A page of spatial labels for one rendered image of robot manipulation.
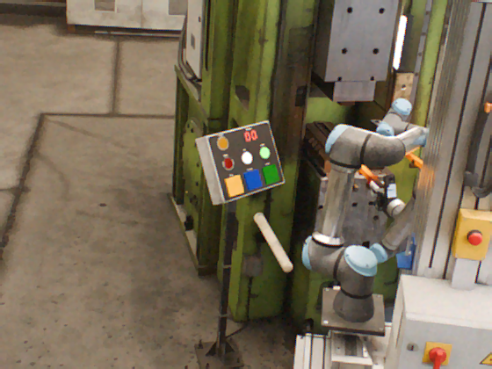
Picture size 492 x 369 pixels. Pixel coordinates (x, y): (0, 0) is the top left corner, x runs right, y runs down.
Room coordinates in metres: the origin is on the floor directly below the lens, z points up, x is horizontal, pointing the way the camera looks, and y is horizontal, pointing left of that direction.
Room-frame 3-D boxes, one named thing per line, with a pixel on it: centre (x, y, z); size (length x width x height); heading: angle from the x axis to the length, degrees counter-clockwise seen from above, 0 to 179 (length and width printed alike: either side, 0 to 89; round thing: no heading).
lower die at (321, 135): (3.29, -0.11, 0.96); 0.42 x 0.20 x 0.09; 23
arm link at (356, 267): (2.17, -0.23, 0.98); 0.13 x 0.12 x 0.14; 65
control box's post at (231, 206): (2.81, 0.29, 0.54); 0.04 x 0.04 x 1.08; 23
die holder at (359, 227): (3.32, -0.16, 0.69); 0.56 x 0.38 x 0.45; 23
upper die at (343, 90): (3.29, -0.11, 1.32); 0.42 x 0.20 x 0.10; 23
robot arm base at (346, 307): (2.16, -0.24, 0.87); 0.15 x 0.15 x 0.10
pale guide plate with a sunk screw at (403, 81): (3.33, -0.43, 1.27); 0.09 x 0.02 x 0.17; 113
